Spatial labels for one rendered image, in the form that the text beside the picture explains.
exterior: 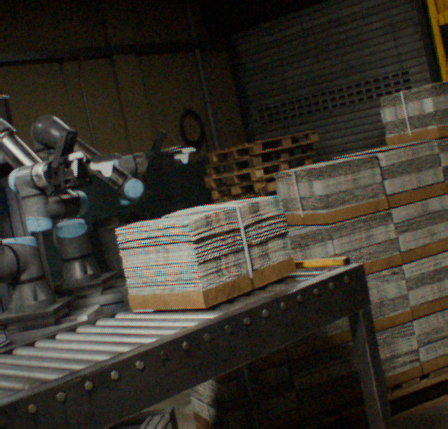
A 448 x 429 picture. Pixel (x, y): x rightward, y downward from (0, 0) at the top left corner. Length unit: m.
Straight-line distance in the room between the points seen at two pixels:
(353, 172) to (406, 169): 0.25
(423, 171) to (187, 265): 1.57
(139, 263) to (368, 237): 1.30
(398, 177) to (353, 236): 0.31
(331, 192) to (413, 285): 0.53
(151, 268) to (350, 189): 1.25
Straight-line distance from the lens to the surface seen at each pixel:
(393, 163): 3.29
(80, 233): 3.06
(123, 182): 3.11
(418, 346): 3.38
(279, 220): 2.24
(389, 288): 3.27
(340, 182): 3.16
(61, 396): 1.60
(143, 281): 2.16
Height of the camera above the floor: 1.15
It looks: 3 degrees down
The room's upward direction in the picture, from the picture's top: 12 degrees counter-clockwise
